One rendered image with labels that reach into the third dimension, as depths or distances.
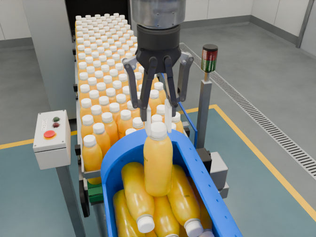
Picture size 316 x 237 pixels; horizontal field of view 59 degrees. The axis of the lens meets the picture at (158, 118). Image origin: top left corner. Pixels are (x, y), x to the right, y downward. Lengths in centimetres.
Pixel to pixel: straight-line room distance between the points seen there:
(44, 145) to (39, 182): 149
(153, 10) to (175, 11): 3
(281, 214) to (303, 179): 43
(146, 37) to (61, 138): 58
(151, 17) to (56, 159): 66
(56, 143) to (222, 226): 60
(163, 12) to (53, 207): 193
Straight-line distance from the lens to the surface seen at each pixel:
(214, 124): 288
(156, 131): 60
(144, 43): 49
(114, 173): 83
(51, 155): 99
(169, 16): 46
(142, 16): 47
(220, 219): 59
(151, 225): 70
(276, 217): 222
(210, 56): 119
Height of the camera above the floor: 169
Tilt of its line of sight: 35 degrees down
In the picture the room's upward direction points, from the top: straight up
